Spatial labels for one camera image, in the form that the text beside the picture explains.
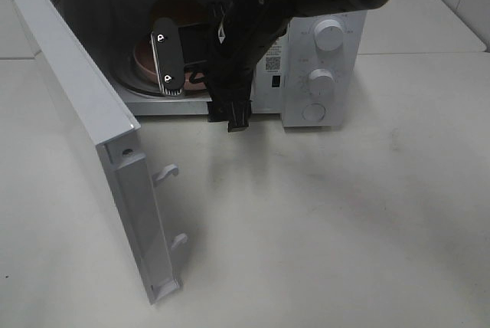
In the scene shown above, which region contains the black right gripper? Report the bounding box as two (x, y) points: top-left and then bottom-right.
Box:
(205, 1), (256, 133)

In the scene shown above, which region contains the white timer knob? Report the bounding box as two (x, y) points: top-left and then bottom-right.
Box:
(307, 68), (335, 97)

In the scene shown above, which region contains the glass microwave turntable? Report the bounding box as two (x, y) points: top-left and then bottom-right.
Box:
(109, 58), (163, 97)

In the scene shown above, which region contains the white microwave oven body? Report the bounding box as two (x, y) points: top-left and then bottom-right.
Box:
(51, 0), (366, 127)

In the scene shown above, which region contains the round white door-release button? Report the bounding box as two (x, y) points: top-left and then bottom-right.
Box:
(302, 103), (326, 123)

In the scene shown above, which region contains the upper white power knob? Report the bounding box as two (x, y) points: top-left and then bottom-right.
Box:
(312, 18), (345, 52)

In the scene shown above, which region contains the white warning label sticker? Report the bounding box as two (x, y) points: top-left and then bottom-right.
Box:
(264, 39), (283, 72)

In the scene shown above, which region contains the pink round plate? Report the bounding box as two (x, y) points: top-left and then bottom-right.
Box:
(132, 35), (206, 92)

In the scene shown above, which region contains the burger with lettuce and cheese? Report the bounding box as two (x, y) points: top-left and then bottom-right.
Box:
(147, 0), (209, 39)

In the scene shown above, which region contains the white microwave door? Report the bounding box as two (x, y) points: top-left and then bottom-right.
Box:
(12, 0), (188, 304)

